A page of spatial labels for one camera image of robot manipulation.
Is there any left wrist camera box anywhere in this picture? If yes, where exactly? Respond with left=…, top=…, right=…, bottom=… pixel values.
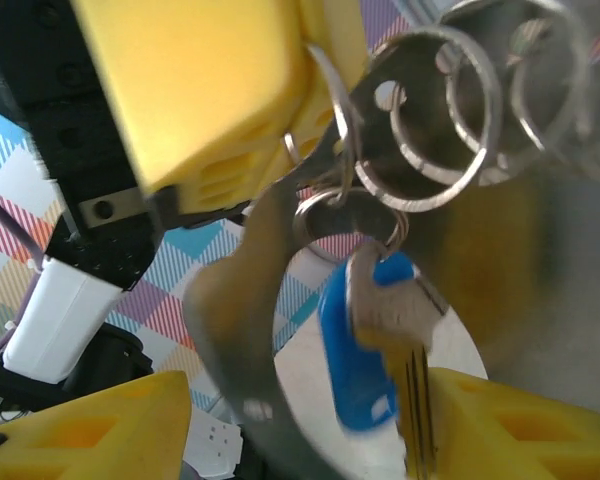
left=2, top=254, right=127, bottom=386

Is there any small key split ring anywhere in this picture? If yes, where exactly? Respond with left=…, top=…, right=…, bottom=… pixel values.
left=292, top=187, right=409, bottom=264

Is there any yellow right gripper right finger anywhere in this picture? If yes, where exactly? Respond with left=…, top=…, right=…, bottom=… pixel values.
left=427, top=366, right=600, bottom=480

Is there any small brass key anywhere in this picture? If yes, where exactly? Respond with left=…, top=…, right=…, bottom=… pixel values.
left=347, top=242, right=449, bottom=477

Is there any metal plate with split rings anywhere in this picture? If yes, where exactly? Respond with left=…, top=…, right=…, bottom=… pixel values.
left=182, top=0, right=600, bottom=480

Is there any blue key tag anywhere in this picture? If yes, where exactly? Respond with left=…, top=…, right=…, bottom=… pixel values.
left=317, top=249, right=419, bottom=480

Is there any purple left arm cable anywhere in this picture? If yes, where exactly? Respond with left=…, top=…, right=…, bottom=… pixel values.
left=0, top=184, right=46, bottom=381

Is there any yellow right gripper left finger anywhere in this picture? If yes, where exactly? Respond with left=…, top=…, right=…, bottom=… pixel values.
left=0, top=370, right=194, bottom=480

